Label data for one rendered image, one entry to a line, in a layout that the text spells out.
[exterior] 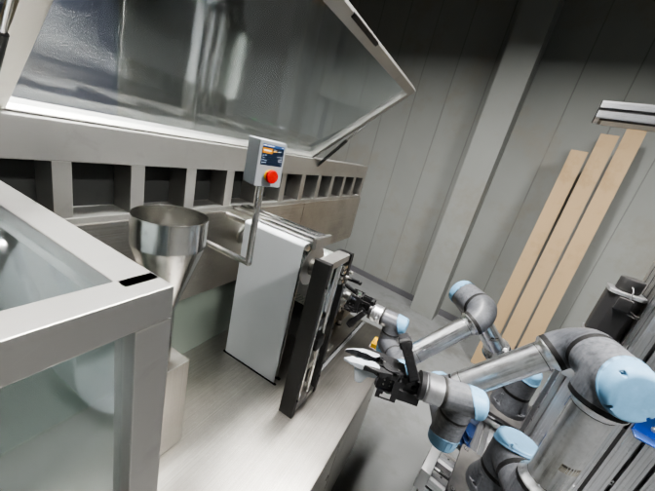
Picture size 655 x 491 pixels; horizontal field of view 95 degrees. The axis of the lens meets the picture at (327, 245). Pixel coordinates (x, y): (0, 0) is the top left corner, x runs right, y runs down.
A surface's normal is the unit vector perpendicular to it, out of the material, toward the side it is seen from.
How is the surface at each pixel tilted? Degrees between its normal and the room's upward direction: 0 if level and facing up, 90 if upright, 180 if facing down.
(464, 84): 90
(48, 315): 0
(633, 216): 90
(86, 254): 0
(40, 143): 90
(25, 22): 138
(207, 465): 0
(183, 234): 90
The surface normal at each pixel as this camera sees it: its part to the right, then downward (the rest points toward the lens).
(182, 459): 0.23, -0.92
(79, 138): 0.85, 0.35
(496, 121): -0.59, 0.12
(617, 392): -0.17, 0.14
